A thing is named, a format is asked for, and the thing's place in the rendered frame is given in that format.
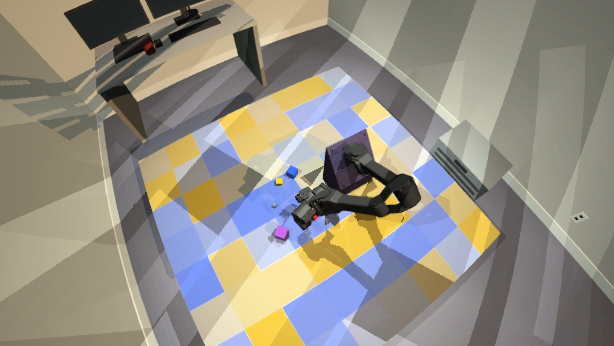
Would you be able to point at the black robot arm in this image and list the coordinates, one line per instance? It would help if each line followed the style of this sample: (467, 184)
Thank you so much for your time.
(334, 202)

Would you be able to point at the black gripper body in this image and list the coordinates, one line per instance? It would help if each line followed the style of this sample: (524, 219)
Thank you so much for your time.
(306, 225)

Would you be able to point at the blue block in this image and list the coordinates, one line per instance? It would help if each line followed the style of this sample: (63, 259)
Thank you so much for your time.
(292, 172)

